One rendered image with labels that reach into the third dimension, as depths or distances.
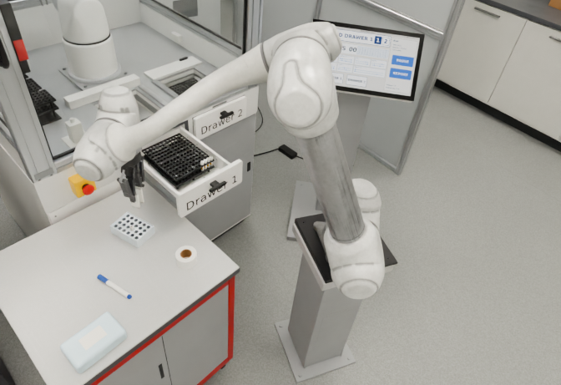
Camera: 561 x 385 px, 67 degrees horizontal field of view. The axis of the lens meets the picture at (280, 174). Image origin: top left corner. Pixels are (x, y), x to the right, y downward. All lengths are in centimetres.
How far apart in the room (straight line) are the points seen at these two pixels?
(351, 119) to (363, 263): 116
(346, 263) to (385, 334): 114
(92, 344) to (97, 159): 52
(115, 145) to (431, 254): 205
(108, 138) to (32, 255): 65
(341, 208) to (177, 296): 62
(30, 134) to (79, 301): 53
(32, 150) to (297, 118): 94
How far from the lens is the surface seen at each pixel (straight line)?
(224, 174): 157
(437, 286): 261
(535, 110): 401
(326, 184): 105
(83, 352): 135
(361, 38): 210
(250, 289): 234
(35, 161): 157
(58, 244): 165
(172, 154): 169
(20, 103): 146
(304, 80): 85
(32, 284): 158
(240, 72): 109
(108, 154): 113
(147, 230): 157
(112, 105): 124
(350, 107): 221
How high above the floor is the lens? 196
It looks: 42 degrees down
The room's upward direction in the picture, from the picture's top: 7 degrees clockwise
